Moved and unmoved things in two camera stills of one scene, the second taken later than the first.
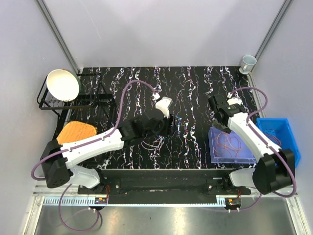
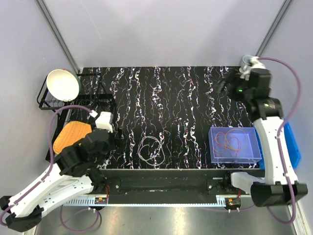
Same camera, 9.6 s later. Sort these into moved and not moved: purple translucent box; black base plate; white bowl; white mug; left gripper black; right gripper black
Moved: right gripper black; left gripper black
Not moved: white bowl; black base plate; white mug; purple translucent box
